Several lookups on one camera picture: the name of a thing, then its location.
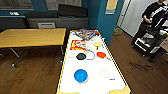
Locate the blue bowl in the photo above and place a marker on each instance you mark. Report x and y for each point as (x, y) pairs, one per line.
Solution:
(81, 75)

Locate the red yellow snack bag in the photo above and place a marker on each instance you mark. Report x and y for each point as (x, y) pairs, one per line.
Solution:
(77, 44)

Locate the yellow paddle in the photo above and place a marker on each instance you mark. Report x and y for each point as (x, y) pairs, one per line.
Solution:
(97, 44)

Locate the red bowl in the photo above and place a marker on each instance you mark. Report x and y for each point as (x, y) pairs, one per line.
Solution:
(96, 31)

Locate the brown cardboard floor box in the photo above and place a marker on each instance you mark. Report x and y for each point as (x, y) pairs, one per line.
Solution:
(117, 31)

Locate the yellow air hockey table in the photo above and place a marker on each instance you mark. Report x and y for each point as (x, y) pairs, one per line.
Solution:
(93, 85)

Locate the black sofa cushion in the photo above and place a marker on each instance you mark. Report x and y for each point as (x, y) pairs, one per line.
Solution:
(73, 10)

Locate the white rectangular label plate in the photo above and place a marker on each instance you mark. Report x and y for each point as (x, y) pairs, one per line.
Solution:
(46, 25)

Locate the interior glass window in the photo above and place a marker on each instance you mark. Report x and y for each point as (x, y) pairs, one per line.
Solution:
(63, 3)
(16, 4)

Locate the yellow wooden table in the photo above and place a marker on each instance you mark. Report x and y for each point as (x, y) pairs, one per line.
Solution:
(33, 36)

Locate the dark sofa bench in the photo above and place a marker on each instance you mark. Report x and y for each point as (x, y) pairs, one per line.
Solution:
(33, 18)

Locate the black wheeled cart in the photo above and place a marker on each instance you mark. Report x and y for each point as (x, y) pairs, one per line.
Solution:
(148, 43)

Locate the person in black shirt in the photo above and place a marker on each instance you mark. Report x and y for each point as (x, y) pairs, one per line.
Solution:
(153, 15)

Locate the yellow wall poster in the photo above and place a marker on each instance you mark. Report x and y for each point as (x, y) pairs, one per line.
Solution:
(111, 6)

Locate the white wall outlet strip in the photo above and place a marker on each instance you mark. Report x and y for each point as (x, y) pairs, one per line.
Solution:
(14, 13)

